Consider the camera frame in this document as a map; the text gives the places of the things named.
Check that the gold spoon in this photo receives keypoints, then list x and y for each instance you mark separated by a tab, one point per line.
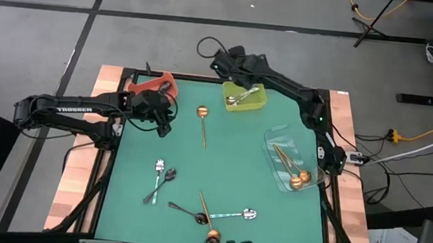
202	111
213	236
295	182
305	176

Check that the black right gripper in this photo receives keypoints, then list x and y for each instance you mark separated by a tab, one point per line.
246	67

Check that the orange plastic bin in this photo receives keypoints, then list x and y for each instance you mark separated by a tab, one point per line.
151	82

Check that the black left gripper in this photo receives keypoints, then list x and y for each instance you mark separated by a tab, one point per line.
151	106

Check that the wooden table side board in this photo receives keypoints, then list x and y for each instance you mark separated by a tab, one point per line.
78	176
351	196

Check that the green table mat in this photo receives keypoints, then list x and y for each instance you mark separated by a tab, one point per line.
236	170

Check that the black table frame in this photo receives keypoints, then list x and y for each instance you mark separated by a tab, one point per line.
189	75

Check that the black desk frame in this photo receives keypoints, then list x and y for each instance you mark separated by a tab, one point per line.
430	101

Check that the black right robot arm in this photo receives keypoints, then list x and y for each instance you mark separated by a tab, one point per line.
290	86

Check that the black tripod stand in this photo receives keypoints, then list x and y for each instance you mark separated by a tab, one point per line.
370	26

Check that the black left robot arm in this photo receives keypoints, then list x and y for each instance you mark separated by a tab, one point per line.
72	109

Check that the yellow plastic bin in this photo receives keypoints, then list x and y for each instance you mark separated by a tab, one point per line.
255	103

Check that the clear glass tray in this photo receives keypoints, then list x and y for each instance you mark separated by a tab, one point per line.
276	162

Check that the silver spoons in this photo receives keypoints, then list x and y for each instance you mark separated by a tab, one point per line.
170	174

